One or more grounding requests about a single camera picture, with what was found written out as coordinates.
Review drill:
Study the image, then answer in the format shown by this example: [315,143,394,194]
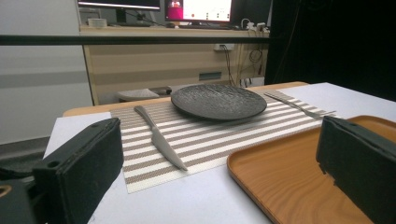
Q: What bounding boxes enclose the light wooden desk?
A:
[78,25,270,106]

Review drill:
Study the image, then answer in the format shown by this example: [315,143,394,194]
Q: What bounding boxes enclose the black textured plate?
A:
[170,83,268,121]

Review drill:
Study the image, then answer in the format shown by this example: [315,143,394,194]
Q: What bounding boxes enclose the silver table knife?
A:
[134,105,189,172]

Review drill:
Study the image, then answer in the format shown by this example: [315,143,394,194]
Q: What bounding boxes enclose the wooden serving tray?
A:
[226,115,396,224]

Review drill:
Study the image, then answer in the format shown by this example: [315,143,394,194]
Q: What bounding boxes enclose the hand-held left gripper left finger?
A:
[32,117,124,224]

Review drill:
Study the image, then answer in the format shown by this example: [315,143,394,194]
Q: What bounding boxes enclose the white power strip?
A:
[241,18,270,34]

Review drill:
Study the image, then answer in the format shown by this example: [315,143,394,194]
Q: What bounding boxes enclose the monitor with pink window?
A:
[164,0,233,23]

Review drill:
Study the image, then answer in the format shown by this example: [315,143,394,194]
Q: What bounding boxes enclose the dark screen monitor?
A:
[77,0,162,12]

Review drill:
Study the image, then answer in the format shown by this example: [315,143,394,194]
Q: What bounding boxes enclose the silver fork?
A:
[264,91,337,120]

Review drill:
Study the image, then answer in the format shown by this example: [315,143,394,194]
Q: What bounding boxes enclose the striped beige placemat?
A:
[110,89,339,194]

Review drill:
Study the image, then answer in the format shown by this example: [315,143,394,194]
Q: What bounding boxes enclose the coiled cable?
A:
[247,46,265,77]

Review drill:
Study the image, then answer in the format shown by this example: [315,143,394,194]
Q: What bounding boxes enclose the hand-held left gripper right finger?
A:
[316,116,396,224]

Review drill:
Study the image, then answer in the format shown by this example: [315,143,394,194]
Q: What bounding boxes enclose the black socket cable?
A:
[221,45,237,87]

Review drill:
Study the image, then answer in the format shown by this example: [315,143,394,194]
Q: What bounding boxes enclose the black horizontal frame bar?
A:
[0,35,270,47]

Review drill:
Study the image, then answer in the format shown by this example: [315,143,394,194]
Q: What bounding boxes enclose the office chair base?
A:
[116,86,173,103]

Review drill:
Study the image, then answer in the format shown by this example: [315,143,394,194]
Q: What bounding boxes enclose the white cabinet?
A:
[0,0,94,146]

